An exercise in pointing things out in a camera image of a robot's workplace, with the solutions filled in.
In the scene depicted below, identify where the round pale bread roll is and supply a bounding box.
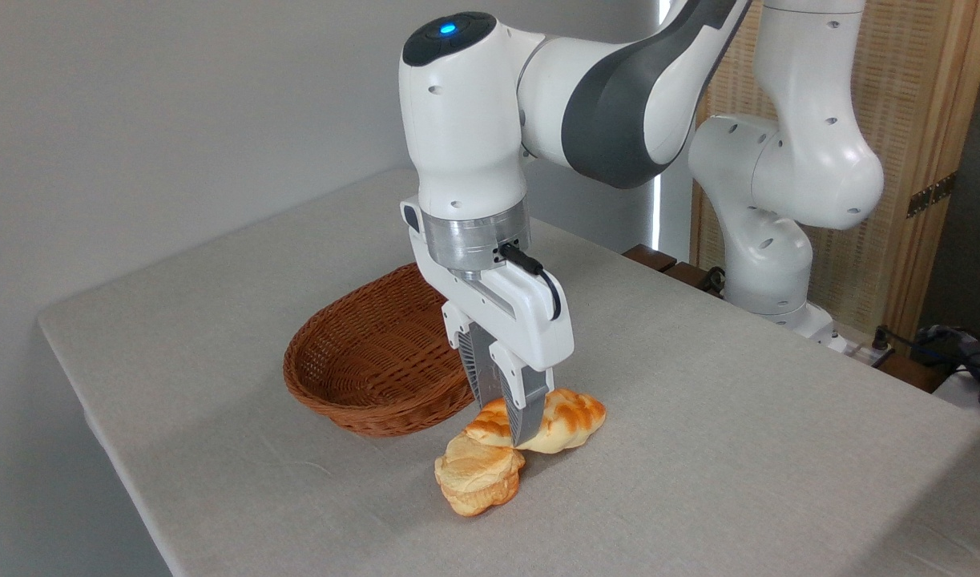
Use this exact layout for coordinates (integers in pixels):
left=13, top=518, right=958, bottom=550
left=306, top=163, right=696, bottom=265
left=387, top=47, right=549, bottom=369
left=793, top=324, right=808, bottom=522
left=435, top=433, right=527, bottom=518

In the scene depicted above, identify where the black cable bundle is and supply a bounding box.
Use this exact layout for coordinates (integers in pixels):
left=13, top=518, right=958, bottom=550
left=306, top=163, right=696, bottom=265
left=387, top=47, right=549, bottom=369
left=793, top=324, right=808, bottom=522
left=874, top=321, right=980, bottom=381

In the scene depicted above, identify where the brown wicker basket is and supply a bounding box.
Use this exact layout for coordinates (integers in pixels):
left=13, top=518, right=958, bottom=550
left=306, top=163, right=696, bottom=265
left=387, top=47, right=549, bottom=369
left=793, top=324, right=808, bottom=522
left=283, top=263, right=476, bottom=438

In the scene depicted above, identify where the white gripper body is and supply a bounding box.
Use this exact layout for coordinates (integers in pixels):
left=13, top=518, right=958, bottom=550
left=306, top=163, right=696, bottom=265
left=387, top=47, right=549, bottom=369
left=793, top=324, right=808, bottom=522
left=401, top=196, right=575, bottom=373

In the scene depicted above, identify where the dark brown wooden block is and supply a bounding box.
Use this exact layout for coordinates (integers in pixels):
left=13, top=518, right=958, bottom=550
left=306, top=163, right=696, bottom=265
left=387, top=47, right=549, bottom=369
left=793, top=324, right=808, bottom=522
left=664, top=261, right=724, bottom=295
left=623, top=244, right=679, bottom=273

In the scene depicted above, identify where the grey tablecloth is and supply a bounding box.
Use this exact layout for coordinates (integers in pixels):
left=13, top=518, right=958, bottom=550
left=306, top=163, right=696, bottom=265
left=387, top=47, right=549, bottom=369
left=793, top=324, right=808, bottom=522
left=37, top=167, right=980, bottom=577

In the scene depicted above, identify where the braided golden bread loaf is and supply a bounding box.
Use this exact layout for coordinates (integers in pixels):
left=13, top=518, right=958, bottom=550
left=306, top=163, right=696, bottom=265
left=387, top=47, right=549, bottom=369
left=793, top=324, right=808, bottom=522
left=466, top=388, right=607, bottom=456

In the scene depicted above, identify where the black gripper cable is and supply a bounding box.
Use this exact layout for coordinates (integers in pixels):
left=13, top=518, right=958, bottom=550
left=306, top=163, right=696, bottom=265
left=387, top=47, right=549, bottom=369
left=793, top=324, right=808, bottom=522
left=498, top=243, right=563, bottom=321

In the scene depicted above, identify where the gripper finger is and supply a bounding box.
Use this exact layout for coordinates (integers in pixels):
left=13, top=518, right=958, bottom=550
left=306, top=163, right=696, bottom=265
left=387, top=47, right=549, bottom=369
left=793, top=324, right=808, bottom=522
left=442, top=302, right=502, bottom=408
left=490, top=342, right=551, bottom=447

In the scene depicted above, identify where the metal screen hinge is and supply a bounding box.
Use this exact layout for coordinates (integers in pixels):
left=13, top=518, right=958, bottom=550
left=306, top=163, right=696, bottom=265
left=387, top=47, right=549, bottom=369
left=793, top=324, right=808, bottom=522
left=906, top=171, right=958, bottom=219

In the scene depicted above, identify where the wooden folding screen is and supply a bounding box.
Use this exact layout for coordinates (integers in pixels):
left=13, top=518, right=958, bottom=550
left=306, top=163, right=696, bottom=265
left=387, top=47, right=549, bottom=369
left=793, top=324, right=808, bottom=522
left=690, top=0, right=980, bottom=345

